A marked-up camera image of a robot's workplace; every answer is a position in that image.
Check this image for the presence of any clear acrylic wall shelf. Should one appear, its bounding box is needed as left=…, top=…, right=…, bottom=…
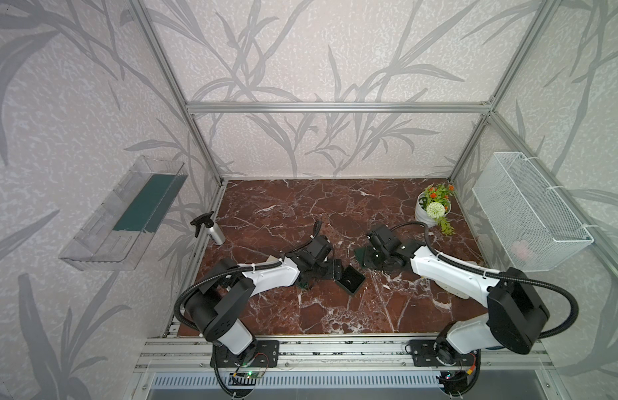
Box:
left=59, top=155, right=188, bottom=272

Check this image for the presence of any green pad in shelf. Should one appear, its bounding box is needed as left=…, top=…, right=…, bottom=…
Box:
left=113, top=174, right=187, bottom=233

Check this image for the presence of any aluminium frame rail front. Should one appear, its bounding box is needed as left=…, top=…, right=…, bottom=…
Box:
left=133, top=333, right=555, bottom=373

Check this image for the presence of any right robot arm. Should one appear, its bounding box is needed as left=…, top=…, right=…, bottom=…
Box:
left=363, top=225, right=580, bottom=365

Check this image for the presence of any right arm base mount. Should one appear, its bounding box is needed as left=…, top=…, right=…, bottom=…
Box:
left=405, top=323, right=475, bottom=368

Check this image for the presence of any white wire mesh basket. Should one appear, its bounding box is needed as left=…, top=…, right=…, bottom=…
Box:
left=473, top=152, right=594, bottom=273

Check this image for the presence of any black trigger spray bottle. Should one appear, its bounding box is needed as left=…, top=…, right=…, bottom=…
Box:
left=190, top=211, right=226, bottom=246

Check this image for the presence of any green jewelry box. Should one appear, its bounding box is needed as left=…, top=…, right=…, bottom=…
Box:
left=354, top=247, right=373, bottom=269

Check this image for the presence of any potted flower plant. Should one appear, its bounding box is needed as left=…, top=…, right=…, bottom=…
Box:
left=415, top=183, right=455, bottom=236

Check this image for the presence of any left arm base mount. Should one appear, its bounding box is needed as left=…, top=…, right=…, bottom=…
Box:
left=210, top=340, right=281, bottom=368

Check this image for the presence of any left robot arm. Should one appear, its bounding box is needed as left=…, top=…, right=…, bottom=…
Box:
left=173, top=235, right=344, bottom=358

